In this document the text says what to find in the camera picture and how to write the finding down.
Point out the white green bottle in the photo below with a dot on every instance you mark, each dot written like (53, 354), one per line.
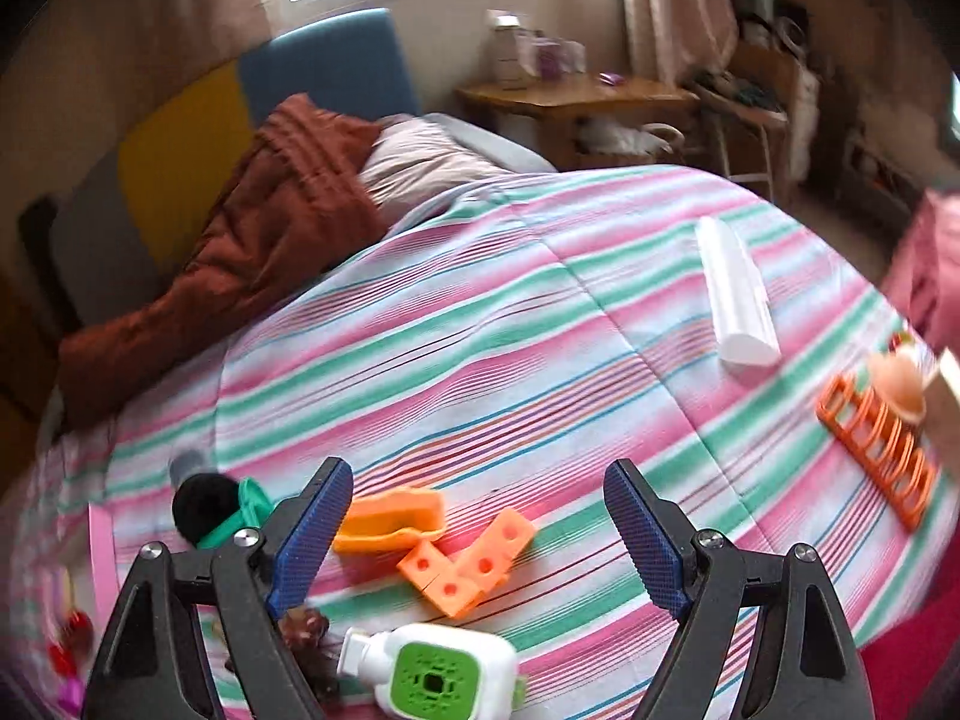
(484, 652)

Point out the pink curtain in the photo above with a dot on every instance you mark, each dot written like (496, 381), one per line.
(187, 7)
(667, 7)

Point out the orange rack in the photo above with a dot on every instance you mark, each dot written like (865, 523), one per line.
(877, 444)

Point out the white long case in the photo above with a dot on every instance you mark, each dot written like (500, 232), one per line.
(731, 292)

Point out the white box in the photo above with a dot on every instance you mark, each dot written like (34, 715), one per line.
(510, 52)

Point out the pink cloth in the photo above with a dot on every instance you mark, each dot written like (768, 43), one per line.
(926, 270)

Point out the magenta bed sheet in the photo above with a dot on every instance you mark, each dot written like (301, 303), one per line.
(915, 637)

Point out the brown toy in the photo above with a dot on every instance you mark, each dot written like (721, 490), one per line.
(307, 626)

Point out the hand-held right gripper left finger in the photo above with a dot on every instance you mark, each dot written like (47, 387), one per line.
(315, 532)

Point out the white tray with pink rim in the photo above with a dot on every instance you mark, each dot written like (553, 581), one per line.
(101, 562)

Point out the rust brown quilt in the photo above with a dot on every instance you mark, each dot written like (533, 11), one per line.
(262, 240)

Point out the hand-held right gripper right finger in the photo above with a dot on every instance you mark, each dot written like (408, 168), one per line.
(645, 540)

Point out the pink green striped blanket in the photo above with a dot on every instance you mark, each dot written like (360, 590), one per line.
(487, 315)

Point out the black round toy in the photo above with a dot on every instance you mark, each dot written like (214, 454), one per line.
(202, 506)

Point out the grey bedding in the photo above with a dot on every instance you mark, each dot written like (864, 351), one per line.
(510, 146)

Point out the peach egg toy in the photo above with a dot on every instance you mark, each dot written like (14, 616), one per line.
(896, 382)

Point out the purple box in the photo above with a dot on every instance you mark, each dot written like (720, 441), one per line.
(555, 58)

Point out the white bag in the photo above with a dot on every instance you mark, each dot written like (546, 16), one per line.
(626, 139)

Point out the small purple object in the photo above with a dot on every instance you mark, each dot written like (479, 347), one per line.
(613, 79)

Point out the orange scoop toy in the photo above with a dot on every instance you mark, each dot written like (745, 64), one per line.
(390, 521)

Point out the orange block piece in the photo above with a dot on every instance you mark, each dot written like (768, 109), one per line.
(480, 562)

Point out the metal chair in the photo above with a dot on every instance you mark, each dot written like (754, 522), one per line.
(750, 116)

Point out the wooden desk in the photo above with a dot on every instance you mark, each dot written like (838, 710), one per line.
(570, 94)

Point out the red yellow toy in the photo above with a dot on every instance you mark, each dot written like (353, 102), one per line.
(902, 341)

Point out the wooden shelf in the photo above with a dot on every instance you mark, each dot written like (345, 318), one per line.
(784, 45)

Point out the grey yellow blue headboard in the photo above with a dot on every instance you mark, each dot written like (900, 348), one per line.
(180, 142)

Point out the green toy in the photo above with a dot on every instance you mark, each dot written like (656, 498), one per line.
(251, 506)

